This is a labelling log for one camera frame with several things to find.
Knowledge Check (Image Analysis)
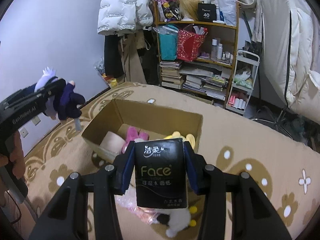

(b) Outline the purple haired doll plush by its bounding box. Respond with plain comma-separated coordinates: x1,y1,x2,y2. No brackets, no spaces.
34,67,86,121

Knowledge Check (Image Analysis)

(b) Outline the pink tissue pack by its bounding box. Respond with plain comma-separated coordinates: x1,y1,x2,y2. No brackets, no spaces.
115,194,158,225

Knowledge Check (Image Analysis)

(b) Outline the white marshmallow face plush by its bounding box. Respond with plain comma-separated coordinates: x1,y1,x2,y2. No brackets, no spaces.
100,131,125,154

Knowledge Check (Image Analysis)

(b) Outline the black Face tissue pack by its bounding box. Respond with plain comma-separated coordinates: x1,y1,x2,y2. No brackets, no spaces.
135,138,188,209

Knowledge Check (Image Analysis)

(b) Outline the person's left hand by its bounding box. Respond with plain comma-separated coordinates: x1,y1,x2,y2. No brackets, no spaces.
1,131,25,179

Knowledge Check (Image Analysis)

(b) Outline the cardboard box with yellow print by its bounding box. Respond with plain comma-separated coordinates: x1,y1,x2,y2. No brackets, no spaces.
81,99,203,162

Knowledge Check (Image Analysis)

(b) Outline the yellow plush toy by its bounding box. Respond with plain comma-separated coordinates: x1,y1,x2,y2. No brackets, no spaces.
164,131,196,149

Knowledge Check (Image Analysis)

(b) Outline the pink plush toy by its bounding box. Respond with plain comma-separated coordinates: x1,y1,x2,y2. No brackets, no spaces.
122,126,149,153

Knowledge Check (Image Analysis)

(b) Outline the stack of books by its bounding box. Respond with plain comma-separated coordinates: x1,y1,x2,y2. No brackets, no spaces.
159,60,232,101

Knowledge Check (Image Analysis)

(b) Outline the white puffer jacket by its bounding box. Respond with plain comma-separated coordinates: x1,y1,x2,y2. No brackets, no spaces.
97,0,153,36

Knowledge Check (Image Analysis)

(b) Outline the white rolling cart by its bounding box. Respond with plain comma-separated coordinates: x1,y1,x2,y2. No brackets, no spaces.
225,49,260,115

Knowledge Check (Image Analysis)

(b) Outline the teal gift bag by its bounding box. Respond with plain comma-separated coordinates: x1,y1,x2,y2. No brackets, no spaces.
156,24,179,61

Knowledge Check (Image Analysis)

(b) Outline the wooden storage shelf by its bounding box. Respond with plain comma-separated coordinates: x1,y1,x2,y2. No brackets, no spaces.
153,1,239,103

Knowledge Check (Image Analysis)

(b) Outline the red gift bag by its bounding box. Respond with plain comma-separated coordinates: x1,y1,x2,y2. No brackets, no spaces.
177,24,208,62

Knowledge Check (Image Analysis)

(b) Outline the cream folded duvet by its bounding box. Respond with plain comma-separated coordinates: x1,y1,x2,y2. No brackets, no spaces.
261,0,319,123

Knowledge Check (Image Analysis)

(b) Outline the blonde wig on stand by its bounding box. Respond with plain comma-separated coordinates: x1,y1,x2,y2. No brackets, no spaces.
177,0,202,21

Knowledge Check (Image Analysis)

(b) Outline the black box labelled 40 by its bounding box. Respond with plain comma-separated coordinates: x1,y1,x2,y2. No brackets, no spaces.
197,3,217,22

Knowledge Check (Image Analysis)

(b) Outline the black and white plush keychain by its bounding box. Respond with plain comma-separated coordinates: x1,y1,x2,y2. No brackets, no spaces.
155,206,197,238

